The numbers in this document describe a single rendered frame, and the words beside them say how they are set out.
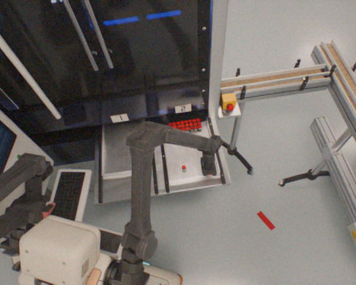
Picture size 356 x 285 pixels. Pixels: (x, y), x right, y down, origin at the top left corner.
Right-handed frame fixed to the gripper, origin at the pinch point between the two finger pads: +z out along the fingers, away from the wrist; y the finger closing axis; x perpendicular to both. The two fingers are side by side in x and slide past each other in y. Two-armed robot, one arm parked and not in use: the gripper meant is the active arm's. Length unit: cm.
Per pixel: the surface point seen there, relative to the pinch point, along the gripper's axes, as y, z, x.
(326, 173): 37, 74, -98
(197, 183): -1.8, 3.8, 5.7
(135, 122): 39, -3, 37
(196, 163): 9.3, 1.8, 4.8
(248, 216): 15, 90, -34
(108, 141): 28, -1, 53
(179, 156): 14.2, 1.0, 13.6
